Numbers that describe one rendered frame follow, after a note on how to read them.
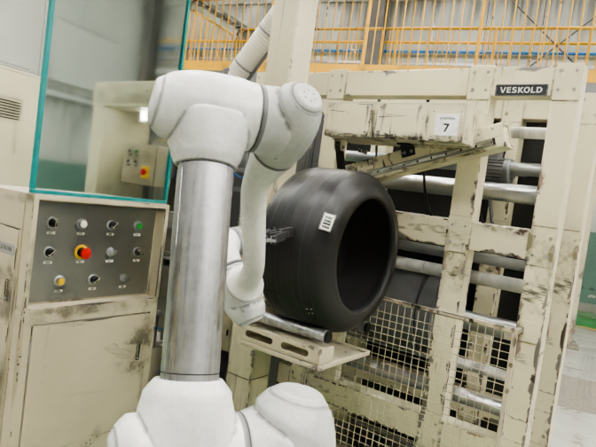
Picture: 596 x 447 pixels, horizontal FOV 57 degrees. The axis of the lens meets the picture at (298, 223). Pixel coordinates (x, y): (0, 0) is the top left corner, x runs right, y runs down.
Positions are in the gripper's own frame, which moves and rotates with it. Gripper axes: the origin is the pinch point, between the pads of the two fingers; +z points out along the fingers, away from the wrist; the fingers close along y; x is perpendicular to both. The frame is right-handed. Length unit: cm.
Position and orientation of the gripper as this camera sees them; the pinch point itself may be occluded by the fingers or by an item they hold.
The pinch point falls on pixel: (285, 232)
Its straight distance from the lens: 180.0
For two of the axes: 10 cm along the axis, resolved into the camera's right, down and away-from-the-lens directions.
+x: -0.5, 9.9, 1.6
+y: -8.0, -1.4, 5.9
